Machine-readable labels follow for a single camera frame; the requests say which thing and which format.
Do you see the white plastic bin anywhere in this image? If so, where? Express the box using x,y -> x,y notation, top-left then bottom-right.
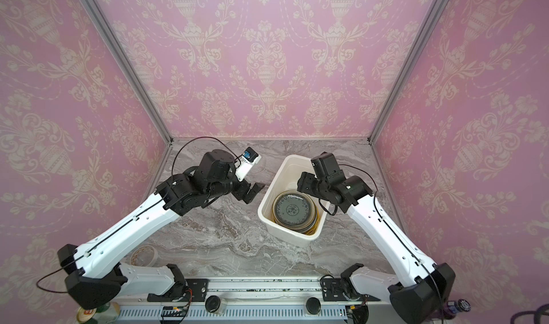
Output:
257,155 -> 330,248

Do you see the cream plate with leaf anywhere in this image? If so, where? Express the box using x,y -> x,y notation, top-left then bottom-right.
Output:
272,191 -> 320,235

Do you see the clear glass plate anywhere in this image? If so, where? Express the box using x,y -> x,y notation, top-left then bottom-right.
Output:
252,155 -> 267,175
273,192 -> 315,229

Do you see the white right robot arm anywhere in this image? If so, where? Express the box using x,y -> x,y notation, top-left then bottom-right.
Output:
297,153 -> 455,323

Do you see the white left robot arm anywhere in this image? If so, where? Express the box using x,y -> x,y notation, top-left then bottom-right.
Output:
58,148 -> 264,310

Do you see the roll of tape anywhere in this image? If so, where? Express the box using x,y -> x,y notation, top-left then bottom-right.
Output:
129,245 -> 159,267

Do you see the green drink can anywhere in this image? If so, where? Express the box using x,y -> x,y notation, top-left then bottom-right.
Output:
76,302 -> 121,324

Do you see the purple drink bottle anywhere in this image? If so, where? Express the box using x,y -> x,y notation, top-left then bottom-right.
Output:
443,299 -> 472,320

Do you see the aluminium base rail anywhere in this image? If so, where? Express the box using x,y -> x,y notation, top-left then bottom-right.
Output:
109,276 -> 403,323

